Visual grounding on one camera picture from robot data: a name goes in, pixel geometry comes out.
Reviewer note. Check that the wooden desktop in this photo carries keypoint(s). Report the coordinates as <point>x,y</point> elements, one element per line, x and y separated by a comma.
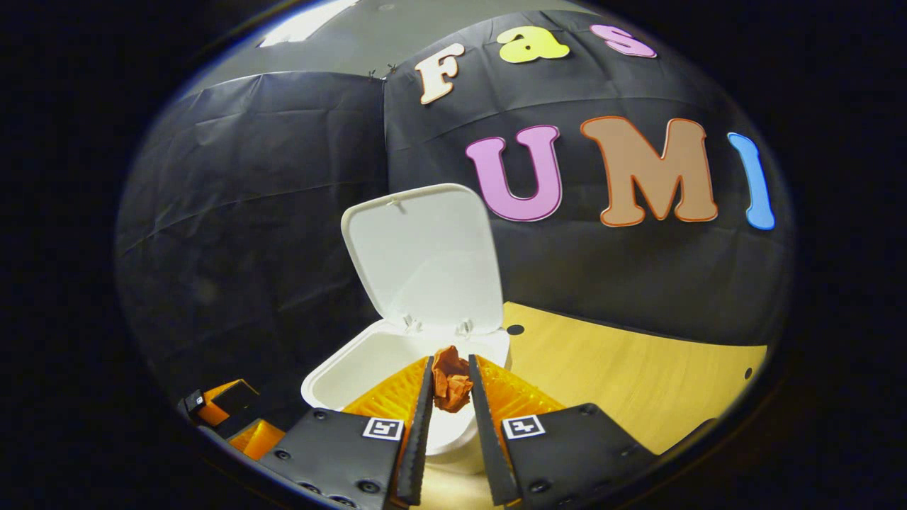
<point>623,382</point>

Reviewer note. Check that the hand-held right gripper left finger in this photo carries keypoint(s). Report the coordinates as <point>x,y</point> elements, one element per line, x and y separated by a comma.
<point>418,453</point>

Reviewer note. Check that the white desktop garbage bin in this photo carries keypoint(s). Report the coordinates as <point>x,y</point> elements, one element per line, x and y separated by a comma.
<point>425,262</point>

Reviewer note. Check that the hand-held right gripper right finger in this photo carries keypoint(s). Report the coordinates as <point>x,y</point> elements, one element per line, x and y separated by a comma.
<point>489,453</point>

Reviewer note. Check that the ceiling light panel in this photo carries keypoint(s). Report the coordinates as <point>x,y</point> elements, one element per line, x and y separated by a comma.
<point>305,21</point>

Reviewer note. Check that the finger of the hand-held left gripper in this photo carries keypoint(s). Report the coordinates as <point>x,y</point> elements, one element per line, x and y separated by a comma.
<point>258,439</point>
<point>223,400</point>

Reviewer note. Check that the orange paper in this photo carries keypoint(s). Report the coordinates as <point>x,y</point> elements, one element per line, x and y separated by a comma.
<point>452,386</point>

